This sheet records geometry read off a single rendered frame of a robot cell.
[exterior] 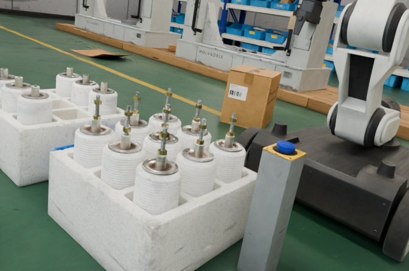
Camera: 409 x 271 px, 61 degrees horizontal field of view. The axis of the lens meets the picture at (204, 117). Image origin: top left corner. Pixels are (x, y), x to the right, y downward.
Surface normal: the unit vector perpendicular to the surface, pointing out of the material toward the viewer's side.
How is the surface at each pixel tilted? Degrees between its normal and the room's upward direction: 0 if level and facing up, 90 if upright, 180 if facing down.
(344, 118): 106
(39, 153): 90
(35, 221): 0
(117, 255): 90
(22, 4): 90
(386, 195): 45
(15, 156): 90
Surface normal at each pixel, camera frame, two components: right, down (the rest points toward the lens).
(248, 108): -0.37, 0.19
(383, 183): -0.36, -0.59
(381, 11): -0.55, -0.28
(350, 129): -0.69, 0.37
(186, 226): 0.75, 0.30
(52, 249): 0.15, -0.95
